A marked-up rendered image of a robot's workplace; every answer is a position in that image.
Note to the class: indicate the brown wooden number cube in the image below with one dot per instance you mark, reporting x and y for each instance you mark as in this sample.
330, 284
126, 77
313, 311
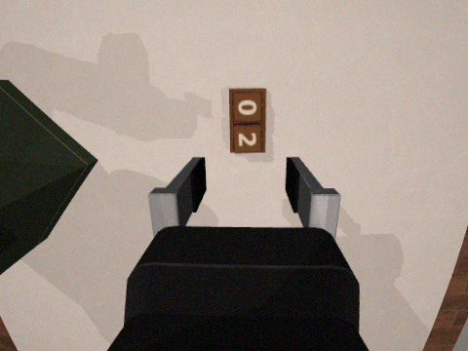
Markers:
247, 138
247, 107

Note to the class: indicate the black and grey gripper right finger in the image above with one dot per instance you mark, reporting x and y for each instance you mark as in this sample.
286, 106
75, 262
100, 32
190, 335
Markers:
316, 206

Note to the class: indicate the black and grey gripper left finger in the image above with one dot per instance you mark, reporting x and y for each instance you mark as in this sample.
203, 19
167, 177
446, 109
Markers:
174, 205

